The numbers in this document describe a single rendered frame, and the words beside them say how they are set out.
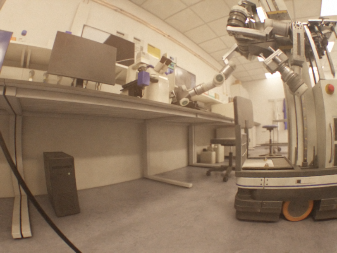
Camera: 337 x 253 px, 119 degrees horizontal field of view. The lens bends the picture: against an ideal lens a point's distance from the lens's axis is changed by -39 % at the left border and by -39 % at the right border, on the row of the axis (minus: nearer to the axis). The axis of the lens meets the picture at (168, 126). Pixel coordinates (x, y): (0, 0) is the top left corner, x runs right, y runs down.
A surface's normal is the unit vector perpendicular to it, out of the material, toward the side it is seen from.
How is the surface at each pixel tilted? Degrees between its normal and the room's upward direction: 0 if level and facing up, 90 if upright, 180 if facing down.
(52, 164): 90
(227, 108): 90
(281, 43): 90
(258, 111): 90
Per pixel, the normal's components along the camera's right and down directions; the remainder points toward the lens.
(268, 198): -0.54, -0.04
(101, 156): 0.76, -0.05
